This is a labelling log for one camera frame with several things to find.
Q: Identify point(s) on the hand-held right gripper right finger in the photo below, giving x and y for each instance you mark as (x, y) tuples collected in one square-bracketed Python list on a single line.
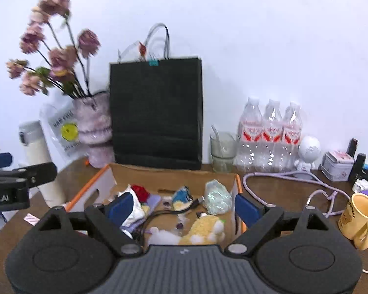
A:
[(248, 209)]

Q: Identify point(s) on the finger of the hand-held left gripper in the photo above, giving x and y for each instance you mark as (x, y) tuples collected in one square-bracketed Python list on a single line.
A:
[(40, 173), (0, 160)]

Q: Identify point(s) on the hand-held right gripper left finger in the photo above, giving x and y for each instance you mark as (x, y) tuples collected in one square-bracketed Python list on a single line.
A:
[(121, 208)]

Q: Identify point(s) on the red fabric rose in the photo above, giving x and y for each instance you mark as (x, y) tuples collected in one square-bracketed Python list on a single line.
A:
[(140, 192)]

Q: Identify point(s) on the iridescent crinkled bag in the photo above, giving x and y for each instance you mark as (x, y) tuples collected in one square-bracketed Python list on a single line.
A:
[(217, 197)]

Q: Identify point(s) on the purple knitted pouch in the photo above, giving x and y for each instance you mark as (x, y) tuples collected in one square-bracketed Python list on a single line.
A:
[(155, 202)]

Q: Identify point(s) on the cardboard box with orange rim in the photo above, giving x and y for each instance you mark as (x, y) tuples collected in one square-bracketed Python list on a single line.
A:
[(159, 180)]

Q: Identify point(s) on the yellow plush toy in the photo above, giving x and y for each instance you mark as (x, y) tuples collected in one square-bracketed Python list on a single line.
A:
[(202, 229)]

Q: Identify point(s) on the white fluffy plush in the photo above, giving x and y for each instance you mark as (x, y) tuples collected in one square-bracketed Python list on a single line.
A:
[(162, 237)]

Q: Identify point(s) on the blue plush toy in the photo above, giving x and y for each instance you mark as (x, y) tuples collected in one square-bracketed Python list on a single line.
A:
[(181, 198)]

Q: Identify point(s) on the brown wooden desktop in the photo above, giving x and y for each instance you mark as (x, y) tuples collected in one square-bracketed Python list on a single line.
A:
[(279, 196)]

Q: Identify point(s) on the white thermos bottle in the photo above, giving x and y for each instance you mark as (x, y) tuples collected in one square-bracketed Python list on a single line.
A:
[(44, 171)]

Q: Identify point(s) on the pink sachet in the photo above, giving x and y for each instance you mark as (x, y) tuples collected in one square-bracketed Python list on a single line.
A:
[(31, 219)]

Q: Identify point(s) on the clear smiley plastic bag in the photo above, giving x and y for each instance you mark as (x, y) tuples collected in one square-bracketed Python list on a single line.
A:
[(64, 128)]

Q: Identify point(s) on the green glass cup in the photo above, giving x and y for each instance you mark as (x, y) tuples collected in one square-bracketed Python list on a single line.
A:
[(223, 154)]

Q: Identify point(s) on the pink textured vase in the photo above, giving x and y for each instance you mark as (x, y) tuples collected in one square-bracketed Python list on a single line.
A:
[(95, 128)]

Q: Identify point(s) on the clear water bottle red label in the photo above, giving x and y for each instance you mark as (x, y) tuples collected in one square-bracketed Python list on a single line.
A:
[(292, 137), (272, 136), (250, 134)]

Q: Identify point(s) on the clear plastic spoon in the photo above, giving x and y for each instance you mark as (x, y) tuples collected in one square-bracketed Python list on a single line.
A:
[(219, 137)]

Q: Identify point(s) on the white robot speaker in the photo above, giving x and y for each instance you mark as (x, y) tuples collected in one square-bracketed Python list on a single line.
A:
[(308, 151)]

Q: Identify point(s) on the black paper bag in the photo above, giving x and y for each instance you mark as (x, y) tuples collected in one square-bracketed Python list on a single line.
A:
[(156, 116)]

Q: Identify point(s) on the small printed tin box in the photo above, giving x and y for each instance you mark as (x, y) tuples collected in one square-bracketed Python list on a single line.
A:
[(337, 165)]

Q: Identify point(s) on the yellow mug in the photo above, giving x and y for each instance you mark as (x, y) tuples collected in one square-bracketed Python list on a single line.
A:
[(357, 217)]

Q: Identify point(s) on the black lipstick tube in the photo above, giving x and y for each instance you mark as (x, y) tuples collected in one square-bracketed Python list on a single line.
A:
[(357, 167), (352, 147)]

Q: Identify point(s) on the crumpled white tissue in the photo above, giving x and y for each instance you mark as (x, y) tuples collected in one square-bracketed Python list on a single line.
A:
[(364, 185)]

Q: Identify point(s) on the dried pink flowers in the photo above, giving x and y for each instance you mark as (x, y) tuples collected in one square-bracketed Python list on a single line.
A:
[(56, 55)]

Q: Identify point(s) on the teal binder clip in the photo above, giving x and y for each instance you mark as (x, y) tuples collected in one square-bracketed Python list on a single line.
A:
[(153, 62)]

